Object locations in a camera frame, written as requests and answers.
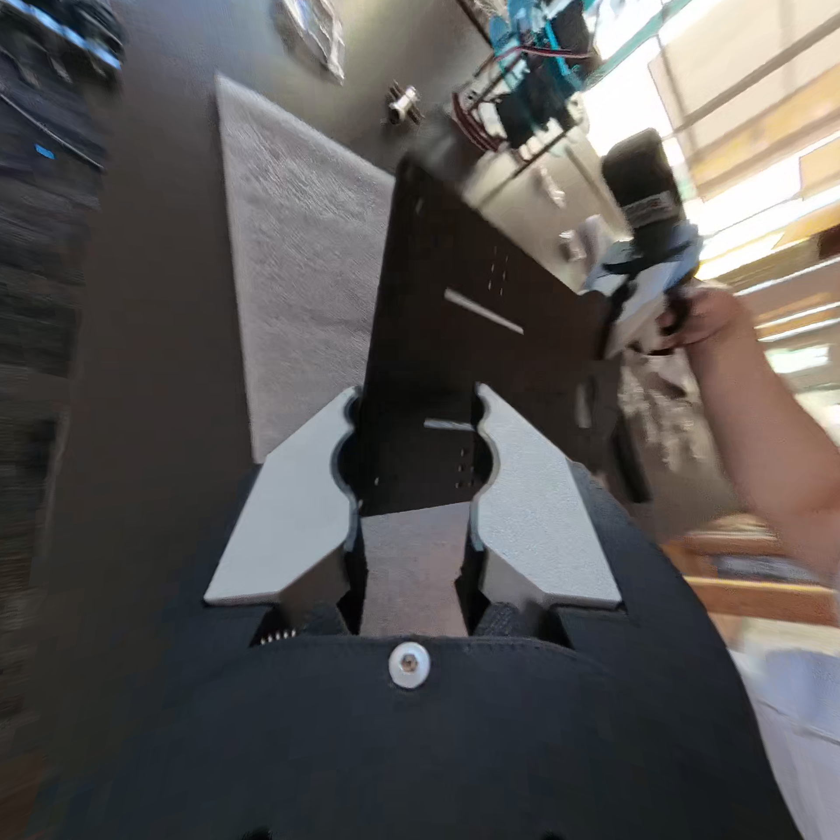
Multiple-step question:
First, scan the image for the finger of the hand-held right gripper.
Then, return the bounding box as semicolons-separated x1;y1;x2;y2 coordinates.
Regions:
580;239;635;294
604;265;680;361

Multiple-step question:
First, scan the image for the person's white shirt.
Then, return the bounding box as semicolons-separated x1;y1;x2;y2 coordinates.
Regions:
727;640;840;840

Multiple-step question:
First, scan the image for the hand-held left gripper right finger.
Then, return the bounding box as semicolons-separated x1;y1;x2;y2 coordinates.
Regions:
469;382;623;611

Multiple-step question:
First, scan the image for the red cable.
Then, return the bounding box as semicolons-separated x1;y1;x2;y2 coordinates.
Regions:
451;92;508;153

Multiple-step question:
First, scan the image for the dark desk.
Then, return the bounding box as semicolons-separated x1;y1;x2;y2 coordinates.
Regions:
59;0;742;657

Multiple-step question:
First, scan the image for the clear plastic bag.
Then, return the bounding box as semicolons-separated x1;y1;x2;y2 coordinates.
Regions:
271;0;347;84

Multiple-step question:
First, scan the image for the small silver metal part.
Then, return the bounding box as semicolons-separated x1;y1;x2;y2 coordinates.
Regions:
533;164;567;209

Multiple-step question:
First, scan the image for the grey felt mat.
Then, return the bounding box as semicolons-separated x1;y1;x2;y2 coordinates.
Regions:
214;73;399;464

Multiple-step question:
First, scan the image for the window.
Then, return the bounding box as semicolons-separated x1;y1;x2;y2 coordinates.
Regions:
587;0;840;342

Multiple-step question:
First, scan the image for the black metal plate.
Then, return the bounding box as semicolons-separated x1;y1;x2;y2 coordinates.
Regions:
357;154;652;519

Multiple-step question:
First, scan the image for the wooden chair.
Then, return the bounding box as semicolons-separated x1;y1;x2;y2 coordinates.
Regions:
661;521;840;627

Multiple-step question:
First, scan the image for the person's right forearm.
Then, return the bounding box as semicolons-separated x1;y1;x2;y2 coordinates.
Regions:
682;308;840;580

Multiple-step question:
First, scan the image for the person's right hand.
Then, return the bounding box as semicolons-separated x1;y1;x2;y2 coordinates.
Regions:
656;283;756;353

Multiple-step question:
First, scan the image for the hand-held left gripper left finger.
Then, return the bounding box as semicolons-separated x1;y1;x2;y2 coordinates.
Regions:
203;386;362;606

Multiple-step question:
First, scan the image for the small metal motor part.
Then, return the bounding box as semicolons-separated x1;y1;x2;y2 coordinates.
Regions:
382;81;425;127

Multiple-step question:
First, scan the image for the small white metal part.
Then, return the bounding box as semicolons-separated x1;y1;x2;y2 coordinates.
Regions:
560;215;606;265

